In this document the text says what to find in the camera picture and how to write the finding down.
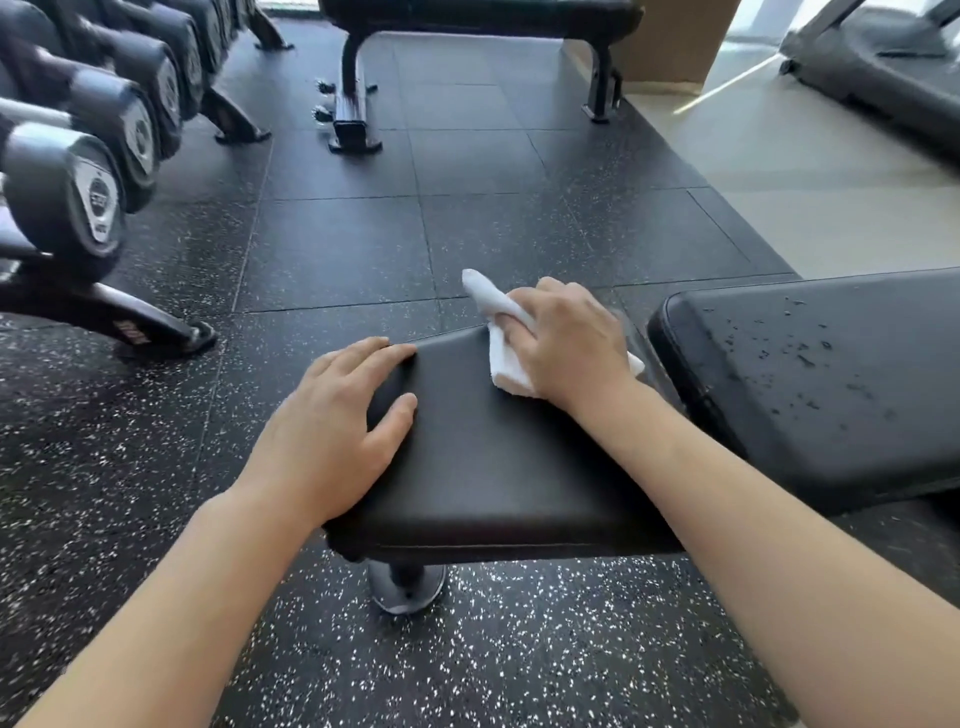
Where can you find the white cloth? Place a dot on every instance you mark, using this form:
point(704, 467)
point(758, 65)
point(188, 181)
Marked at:
point(506, 367)

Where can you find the row of black dumbbells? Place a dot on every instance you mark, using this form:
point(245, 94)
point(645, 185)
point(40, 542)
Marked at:
point(82, 187)

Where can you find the black bench back pad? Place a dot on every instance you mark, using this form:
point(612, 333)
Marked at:
point(817, 375)

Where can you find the black bench seat pad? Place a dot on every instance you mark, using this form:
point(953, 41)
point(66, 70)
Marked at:
point(487, 465)

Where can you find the black dumbbell rack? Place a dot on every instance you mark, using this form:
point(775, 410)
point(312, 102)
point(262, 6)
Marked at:
point(139, 324)

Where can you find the person's right forearm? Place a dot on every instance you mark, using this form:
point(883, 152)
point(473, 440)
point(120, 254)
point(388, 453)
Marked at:
point(757, 540)

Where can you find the person's right hand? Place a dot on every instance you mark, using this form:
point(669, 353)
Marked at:
point(577, 349)

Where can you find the person's left forearm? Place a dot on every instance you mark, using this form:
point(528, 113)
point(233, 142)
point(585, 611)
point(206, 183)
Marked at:
point(172, 615)

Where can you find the person's left thumb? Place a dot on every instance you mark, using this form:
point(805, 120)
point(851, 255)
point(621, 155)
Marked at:
point(394, 418)

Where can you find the grey treadmill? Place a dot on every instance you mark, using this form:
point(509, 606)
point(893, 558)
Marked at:
point(870, 67)

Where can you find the black bench support foot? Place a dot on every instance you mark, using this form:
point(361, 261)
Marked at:
point(405, 589)

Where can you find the person's left hand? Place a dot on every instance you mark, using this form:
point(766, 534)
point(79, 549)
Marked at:
point(315, 442)

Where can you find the black flat weight bench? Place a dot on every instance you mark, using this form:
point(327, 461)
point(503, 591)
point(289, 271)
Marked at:
point(352, 90)

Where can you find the person's right thumb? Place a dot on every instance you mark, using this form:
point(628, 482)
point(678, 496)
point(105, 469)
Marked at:
point(517, 331)

